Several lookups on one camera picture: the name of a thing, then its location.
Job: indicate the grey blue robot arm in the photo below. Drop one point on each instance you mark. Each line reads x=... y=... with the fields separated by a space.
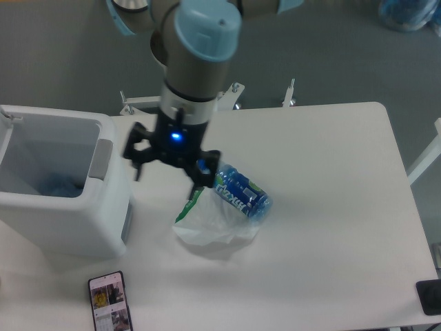
x=197 y=40

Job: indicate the white frame leg right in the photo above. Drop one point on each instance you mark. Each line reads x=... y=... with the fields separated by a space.
x=426 y=158

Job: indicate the blue plastic bag background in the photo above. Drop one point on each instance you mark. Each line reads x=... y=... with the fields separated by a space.
x=406 y=16

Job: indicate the black smartphone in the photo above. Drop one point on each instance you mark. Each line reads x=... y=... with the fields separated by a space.
x=108 y=301

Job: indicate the black device at table edge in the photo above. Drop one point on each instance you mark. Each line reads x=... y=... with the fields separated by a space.
x=429 y=296

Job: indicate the white table support frame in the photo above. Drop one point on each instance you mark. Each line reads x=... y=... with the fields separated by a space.
x=227 y=100

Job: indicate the white trash can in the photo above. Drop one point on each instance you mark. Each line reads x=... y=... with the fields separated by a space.
x=63 y=181

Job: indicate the white green plastic bag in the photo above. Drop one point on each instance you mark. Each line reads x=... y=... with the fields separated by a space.
x=206 y=219

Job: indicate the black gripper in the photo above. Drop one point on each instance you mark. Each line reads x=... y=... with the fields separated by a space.
x=177 y=141

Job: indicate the blue plastic water bottle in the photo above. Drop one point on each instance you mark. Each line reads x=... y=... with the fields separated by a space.
x=241 y=193

